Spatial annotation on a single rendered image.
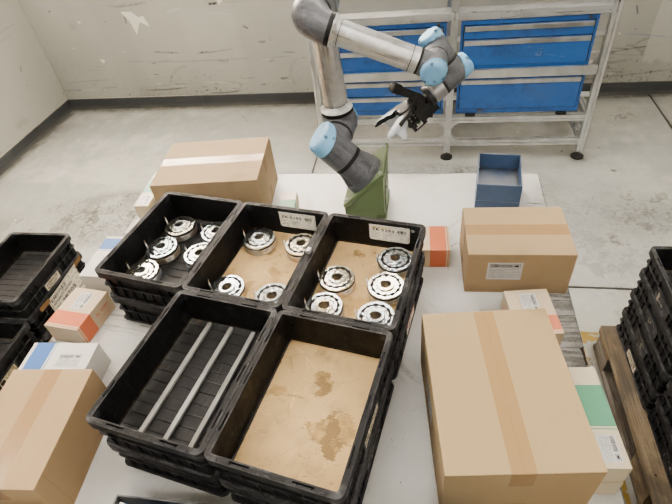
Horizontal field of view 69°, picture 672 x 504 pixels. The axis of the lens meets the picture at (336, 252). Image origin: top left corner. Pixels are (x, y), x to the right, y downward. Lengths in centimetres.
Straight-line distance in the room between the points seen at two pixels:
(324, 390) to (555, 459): 51
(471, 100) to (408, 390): 227
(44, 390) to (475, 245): 121
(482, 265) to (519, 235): 15
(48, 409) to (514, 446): 106
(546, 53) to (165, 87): 305
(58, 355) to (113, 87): 360
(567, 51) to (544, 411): 245
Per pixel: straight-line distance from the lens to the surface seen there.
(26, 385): 150
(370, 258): 150
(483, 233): 155
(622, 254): 293
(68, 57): 504
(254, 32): 422
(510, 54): 321
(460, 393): 114
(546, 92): 334
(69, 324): 171
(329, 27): 151
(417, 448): 129
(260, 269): 153
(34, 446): 138
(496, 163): 197
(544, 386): 118
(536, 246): 153
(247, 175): 182
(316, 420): 119
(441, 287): 159
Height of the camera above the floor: 187
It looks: 43 degrees down
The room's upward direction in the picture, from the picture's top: 8 degrees counter-clockwise
